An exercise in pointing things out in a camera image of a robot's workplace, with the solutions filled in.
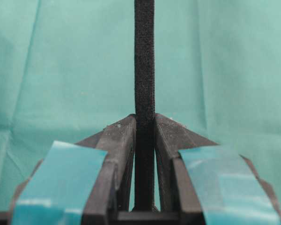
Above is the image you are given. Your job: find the black Velcro strap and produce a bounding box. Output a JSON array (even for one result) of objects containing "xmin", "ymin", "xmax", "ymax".
[{"xmin": 133, "ymin": 0, "xmax": 156, "ymax": 211}]

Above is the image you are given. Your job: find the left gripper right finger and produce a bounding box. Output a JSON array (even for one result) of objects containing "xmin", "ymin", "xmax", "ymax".
[{"xmin": 155, "ymin": 114, "xmax": 281, "ymax": 225}]

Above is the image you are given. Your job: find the green table cloth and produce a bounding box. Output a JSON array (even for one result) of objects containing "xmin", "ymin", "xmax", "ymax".
[{"xmin": 0, "ymin": 0, "xmax": 281, "ymax": 210}]

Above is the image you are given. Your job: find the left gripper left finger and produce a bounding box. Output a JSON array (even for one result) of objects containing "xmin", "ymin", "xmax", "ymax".
[{"xmin": 9, "ymin": 114, "xmax": 136, "ymax": 225}]

